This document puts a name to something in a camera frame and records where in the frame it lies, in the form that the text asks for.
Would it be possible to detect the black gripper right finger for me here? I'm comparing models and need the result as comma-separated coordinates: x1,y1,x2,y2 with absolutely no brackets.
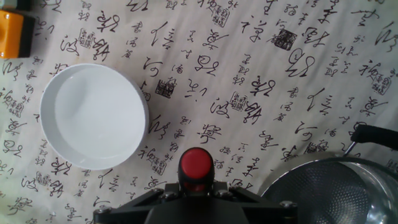
211,182,299,224

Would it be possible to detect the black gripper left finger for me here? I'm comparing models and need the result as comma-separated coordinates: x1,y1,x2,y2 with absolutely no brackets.
93,182,183,224

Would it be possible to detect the black ladle with red accents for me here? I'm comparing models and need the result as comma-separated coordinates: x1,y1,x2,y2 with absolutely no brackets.
177,147,216,195

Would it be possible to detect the white round bowl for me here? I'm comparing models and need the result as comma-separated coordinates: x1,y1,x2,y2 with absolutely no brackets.
39,63,150,171

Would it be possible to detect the beige calligraphy print cloth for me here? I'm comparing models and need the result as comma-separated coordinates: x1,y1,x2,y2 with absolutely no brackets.
0,0,398,224

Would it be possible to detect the orange emergency stop button box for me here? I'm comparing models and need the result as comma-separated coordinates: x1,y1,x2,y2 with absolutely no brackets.
0,9,37,60

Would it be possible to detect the steel pot with black handles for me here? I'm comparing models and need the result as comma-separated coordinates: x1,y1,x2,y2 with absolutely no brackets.
257,123,398,224

